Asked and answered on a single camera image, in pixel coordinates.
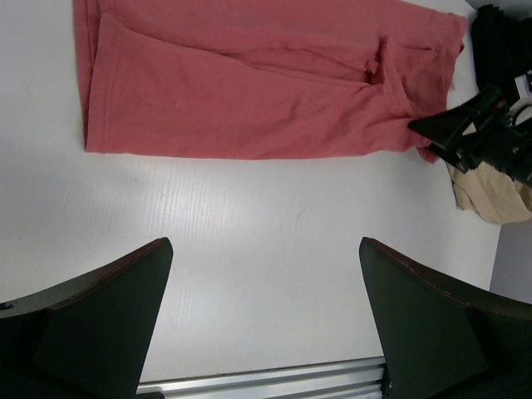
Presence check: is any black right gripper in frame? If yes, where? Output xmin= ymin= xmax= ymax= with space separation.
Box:
xmin=407 ymin=86 xmax=531 ymax=183

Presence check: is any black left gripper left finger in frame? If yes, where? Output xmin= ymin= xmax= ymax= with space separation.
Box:
xmin=1 ymin=238 xmax=173 ymax=398

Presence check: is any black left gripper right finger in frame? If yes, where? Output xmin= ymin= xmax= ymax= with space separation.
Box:
xmin=359 ymin=237 xmax=531 ymax=398

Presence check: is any pink t shirt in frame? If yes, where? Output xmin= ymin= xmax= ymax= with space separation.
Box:
xmin=73 ymin=1 xmax=468 ymax=160

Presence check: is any beige t shirt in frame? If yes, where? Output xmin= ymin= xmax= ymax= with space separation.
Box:
xmin=446 ymin=124 xmax=532 ymax=226

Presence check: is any black t shirt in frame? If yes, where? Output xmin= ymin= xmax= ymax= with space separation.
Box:
xmin=470 ymin=4 xmax=531 ymax=105

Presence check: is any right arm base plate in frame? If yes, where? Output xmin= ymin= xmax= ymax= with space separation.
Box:
xmin=381 ymin=368 xmax=393 ymax=399

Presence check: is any aluminium front rail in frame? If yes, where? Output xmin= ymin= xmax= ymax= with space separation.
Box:
xmin=136 ymin=357 xmax=385 ymax=398

